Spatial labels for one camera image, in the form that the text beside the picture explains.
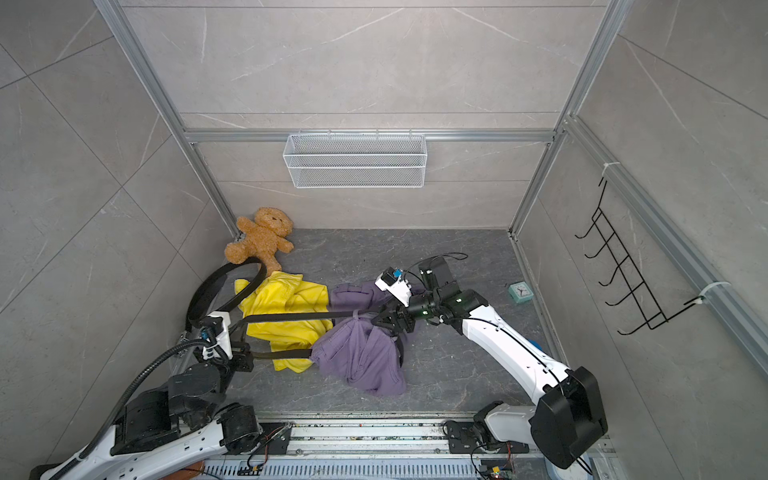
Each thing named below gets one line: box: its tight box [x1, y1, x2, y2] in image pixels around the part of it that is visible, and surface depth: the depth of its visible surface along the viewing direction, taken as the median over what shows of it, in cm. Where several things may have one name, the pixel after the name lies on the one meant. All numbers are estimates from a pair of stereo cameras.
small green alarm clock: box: [508, 281, 534, 303], surface depth 102 cm
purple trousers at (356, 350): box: [310, 282, 406, 395], surface depth 73 cm
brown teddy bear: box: [224, 207, 295, 276], surface depth 109 cm
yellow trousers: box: [235, 271, 333, 373], surface depth 90 cm
